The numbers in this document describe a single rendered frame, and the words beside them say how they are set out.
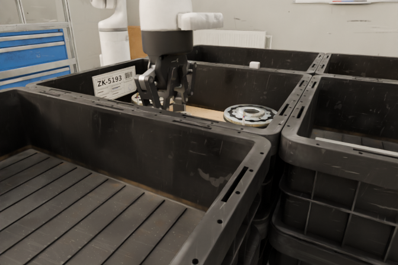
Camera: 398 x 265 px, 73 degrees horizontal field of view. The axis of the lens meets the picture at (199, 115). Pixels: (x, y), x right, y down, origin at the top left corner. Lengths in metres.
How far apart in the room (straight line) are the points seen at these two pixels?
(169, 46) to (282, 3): 3.32
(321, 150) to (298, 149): 0.02
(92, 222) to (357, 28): 3.48
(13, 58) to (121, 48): 1.67
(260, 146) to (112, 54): 0.76
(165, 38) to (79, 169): 0.22
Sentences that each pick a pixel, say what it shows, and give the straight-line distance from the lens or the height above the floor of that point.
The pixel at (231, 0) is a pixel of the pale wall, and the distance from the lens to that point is 3.84.
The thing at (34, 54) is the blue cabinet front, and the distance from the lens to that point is 2.62.
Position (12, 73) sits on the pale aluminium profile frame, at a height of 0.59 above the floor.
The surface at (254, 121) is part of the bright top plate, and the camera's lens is 0.48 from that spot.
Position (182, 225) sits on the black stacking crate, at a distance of 0.31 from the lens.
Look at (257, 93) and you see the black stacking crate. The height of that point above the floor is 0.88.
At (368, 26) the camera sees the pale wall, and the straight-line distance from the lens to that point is 3.63.
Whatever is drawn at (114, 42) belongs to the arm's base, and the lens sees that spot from 0.93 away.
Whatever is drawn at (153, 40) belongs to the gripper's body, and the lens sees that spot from 0.38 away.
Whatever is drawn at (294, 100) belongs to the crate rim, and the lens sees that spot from 0.37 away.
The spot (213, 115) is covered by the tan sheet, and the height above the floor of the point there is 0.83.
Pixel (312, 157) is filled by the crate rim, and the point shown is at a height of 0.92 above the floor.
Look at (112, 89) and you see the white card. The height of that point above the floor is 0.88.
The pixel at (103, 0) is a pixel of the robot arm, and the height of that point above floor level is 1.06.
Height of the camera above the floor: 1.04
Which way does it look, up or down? 22 degrees down
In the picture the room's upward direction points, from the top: straight up
